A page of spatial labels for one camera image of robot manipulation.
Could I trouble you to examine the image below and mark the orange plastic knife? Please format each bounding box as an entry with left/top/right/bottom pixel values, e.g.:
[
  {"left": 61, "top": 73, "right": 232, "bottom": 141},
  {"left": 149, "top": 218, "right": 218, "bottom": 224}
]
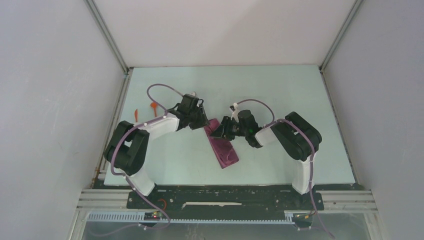
[{"left": 134, "top": 108, "right": 139, "bottom": 123}]

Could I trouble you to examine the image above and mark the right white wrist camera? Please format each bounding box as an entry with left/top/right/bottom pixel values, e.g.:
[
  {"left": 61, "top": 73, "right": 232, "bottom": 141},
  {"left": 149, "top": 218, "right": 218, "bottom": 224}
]
[{"left": 229, "top": 102, "right": 240, "bottom": 122}]

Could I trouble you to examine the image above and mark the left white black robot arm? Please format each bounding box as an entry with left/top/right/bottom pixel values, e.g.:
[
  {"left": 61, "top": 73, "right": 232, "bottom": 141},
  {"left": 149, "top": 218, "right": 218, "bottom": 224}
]
[{"left": 103, "top": 94, "right": 209, "bottom": 208}]

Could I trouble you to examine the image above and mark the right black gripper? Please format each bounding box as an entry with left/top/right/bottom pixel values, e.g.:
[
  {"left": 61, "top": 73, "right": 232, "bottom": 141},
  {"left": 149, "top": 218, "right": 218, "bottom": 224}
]
[{"left": 210, "top": 115, "right": 249, "bottom": 141}]

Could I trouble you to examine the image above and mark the white cable duct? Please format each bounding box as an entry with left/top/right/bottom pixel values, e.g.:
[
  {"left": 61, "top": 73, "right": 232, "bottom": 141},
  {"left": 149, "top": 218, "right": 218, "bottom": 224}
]
[{"left": 86, "top": 211, "right": 295, "bottom": 225}]

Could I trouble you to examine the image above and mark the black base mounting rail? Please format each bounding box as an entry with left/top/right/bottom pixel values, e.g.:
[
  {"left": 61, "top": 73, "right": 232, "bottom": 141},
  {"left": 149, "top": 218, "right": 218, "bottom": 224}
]
[{"left": 126, "top": 184, "right": 324, "bottom": 220}]

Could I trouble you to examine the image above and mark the maroon cloth napkin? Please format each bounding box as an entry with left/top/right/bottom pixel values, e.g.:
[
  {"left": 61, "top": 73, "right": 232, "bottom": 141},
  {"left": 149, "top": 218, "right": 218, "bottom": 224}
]
[{"left": 203, "top": 118, "right": 240, "bottom": 169}]

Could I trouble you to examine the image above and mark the orange plastic spoon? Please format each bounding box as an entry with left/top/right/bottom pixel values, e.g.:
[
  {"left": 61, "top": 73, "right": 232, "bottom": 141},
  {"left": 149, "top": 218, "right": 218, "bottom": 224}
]
[{"left": 150, "top": 102, "right": 158, "bottom": 117}]

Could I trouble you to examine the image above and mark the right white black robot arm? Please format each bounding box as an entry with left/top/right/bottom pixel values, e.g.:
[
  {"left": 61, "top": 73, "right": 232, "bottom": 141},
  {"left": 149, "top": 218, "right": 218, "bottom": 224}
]
[{"left": 210, "top": 110, "right": 322, "bottom": 209}]

